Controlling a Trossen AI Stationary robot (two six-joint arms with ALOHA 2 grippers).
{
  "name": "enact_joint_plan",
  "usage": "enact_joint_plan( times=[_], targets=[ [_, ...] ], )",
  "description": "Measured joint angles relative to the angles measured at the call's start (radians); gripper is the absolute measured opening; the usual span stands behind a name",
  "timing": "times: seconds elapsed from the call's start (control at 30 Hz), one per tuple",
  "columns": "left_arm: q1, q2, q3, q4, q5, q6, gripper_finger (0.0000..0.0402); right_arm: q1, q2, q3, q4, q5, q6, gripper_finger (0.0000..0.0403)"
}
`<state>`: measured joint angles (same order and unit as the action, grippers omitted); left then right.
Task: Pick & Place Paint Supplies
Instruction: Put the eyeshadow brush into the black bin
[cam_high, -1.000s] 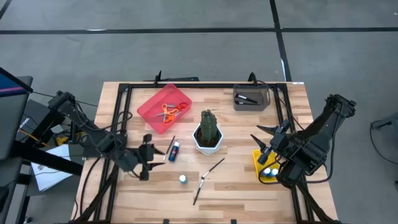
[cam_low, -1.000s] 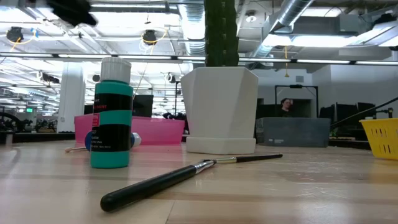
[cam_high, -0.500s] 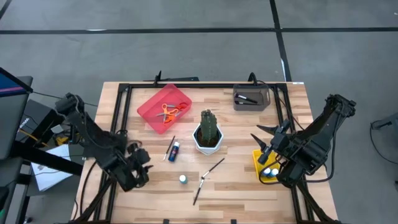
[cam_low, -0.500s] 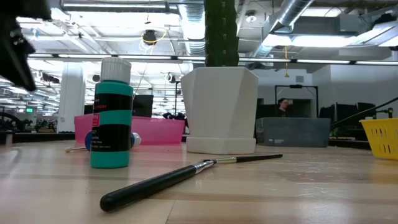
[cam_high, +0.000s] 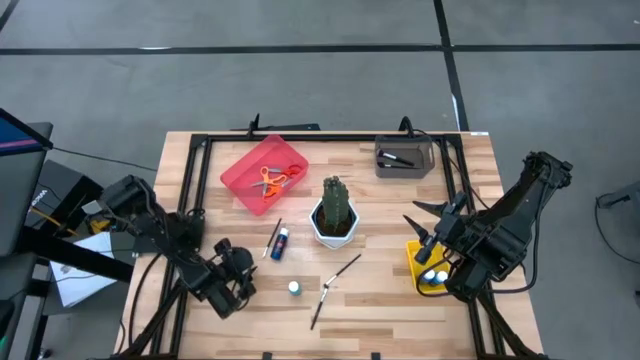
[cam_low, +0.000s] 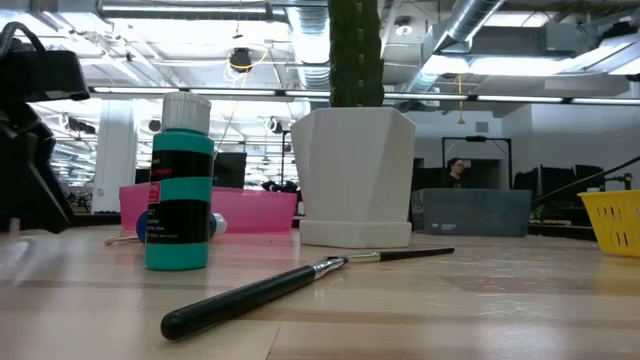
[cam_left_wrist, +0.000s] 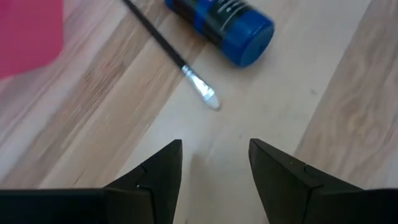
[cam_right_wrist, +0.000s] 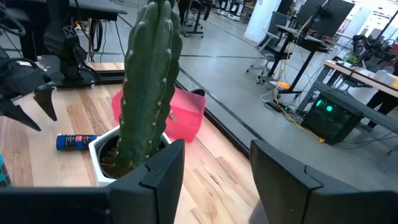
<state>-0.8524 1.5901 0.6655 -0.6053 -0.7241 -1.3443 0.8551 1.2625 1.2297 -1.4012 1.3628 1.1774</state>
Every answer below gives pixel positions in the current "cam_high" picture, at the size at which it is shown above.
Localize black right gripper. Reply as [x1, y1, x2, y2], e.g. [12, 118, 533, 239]
[402, 191, 475, 266]

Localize thin light-tipped paintbrush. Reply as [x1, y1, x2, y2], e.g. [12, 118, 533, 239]
[261, 217, 283, 260]

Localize dark blue paint bottle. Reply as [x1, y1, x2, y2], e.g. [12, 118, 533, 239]
[269, 227, 290, 261]

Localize orange-handled scissors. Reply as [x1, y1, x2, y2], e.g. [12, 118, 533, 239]
[249, 165, 294, 201]

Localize black paintbrush silver ferrule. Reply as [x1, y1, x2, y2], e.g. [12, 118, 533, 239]
[323, 253, 362, 289]
[309, 285, 331, 331]

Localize yellow plastic basket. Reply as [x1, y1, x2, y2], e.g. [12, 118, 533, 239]
[404, 238, 454, 295]

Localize grey plastic bin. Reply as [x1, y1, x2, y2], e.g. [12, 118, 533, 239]
[373, 133, 436, 180]

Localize red translucent plastic bin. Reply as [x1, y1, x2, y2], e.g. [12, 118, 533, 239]
[219, 133, 310, 217]

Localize green cactus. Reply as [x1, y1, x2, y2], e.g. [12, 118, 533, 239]
[321, 175, 351, 232]

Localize white hexagonal plant pot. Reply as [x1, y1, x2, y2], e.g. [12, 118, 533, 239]
[308, 197, 361, 250]

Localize white paper sheet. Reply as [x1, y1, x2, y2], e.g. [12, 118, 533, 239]
[49, 231, 119, 309]

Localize black stand beam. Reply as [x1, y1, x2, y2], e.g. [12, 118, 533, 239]
[14, 224, 135, 285]

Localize black computer case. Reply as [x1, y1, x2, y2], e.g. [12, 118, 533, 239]
[29, 159, 106, 236]

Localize grey floor object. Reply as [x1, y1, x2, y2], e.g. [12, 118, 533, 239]
[597, 179, 640, 224]

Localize dark flat monitor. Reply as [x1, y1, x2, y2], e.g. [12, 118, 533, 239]
[0, 107, 55, 259]

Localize red-handled scissors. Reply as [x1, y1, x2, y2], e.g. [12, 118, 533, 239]
[277, 163, 305, 189]

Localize black aluminium table frame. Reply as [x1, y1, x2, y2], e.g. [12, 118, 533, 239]
[114, 130, 549, 360]

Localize black mount bracket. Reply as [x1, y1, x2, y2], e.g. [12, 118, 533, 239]
[232, 113, 321, 134]

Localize black floor cable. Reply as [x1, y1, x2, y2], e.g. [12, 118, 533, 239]
[593, 192, 640, 266]

